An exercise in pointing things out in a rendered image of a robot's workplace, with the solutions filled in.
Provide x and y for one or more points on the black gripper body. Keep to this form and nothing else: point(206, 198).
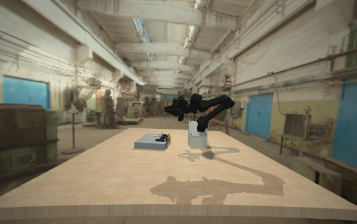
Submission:
point(180, 112)

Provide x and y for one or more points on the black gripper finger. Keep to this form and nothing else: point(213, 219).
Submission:
point(170, 107)
point(172, 111)

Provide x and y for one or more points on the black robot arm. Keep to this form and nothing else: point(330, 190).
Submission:
point(196, 103)

